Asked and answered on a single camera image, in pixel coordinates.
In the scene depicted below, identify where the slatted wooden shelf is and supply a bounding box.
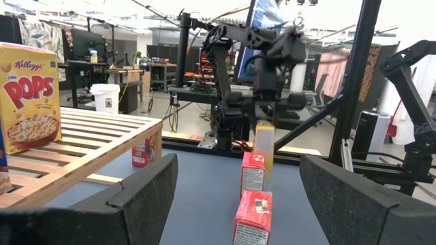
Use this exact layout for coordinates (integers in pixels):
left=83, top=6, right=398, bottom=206
left=0, top=106, right=164, bottom=209

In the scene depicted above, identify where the black desk monitor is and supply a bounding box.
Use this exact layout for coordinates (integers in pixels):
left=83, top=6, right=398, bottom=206
left=70, top=29, right=107, bottom=63

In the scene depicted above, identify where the red Froot Loops cereal box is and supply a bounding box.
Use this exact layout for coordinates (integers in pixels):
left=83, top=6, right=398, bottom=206
left=232, top=189, right=273, bottom=245
left=131, top=135, right=156, bottom=168
left=240, top=151, right=266, bottom=197

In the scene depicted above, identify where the pink curtain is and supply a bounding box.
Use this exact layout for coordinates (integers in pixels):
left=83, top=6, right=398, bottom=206
left=315, top=47, right=352, bottom=99

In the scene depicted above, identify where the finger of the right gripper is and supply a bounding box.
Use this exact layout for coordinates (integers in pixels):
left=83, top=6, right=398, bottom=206
left=226, top=91, right=258, bottom=132
left=274, top=92, right=307, bottom=125

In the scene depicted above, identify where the blue banner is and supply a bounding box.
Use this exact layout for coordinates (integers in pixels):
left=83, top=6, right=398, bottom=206
left=237, top=0, right=284, bottom=84

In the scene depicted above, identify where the white column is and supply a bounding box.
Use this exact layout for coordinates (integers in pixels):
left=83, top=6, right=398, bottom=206
left=289, top=62, right=309, bottom=93

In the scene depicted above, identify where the black stand post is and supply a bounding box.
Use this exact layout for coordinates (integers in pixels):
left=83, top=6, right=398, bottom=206
left=175, top=12, right=191, bottom=89

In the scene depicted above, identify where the red floor object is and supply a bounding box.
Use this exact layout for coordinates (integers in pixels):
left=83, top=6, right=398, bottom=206
left=386, top=98, right=399, bottom=137

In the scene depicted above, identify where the black white air purifier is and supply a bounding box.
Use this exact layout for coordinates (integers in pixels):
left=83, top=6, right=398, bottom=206
left=350, top=109, right=392, bottom=161

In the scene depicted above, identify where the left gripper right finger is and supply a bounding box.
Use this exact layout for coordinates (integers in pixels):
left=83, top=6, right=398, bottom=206
left=299, top=153, right=436, bottom=245

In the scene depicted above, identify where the office chair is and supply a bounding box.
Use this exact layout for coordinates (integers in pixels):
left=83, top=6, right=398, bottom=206
left=313, top=73, right=330, bottom=108

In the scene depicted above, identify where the white bucket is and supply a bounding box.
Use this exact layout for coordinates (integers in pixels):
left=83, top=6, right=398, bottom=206
left=89, top=83, right=121, bottom=115

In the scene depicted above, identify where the floral curtain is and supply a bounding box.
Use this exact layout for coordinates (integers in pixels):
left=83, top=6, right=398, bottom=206
left=18, top=18, right=65, bottom=82

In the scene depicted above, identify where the yellow Corn Pops cereal box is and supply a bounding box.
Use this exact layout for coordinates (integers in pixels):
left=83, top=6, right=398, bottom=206
left=0, top=42, right=63, bottom=156
left=252, top=119, right=275, bottom=181

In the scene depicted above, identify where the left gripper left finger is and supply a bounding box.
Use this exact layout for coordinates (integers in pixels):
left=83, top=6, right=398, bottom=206
left=0, top=152, right=179, bottom=245

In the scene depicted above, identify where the silver mounting bracket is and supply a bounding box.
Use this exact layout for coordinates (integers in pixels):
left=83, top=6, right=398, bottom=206
left=197, top=131, right=217, bottom=150

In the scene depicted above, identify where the blue-grey table mat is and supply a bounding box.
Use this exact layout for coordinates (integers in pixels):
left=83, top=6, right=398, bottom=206
left=44, top=148, right=331, bottom=245

